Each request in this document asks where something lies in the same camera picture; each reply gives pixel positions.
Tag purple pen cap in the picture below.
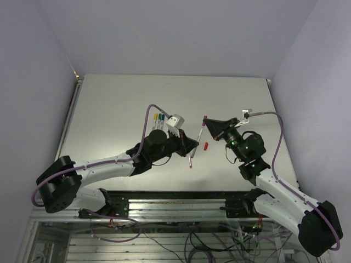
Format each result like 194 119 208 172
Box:
202 115 207 127

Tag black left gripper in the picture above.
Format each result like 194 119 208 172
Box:
150 127 199 162

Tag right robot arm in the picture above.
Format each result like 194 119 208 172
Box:
203 118 343 257

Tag white marker purple end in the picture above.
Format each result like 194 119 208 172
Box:
190 115 207 159

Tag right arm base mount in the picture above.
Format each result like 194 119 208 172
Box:
219 188 267 219

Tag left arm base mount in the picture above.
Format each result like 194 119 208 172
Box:
78 188 129 219

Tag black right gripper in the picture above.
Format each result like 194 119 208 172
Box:
204 118 246 162

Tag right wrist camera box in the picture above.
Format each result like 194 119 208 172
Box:
235 109 252 128

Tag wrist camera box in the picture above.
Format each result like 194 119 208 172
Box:
235 109 252 128
166 115 185 137

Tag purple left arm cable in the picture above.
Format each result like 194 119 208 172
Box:
31 104 172 207

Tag aluminium frame rails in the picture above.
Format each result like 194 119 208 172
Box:
27 191 330 263

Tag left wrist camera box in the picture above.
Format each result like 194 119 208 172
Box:
166 115 185 137

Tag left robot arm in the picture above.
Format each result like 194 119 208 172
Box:
36 130 199 218

